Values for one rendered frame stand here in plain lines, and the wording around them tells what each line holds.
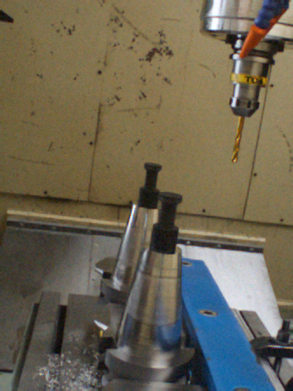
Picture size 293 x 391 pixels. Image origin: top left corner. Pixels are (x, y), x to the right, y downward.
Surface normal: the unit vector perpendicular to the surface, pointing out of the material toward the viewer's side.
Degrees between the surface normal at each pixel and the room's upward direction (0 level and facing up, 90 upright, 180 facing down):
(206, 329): 0
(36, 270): 24
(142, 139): 90
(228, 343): 0
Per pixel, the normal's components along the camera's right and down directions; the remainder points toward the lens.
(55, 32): 0.08, 0.22
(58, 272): 0.17, -0.79
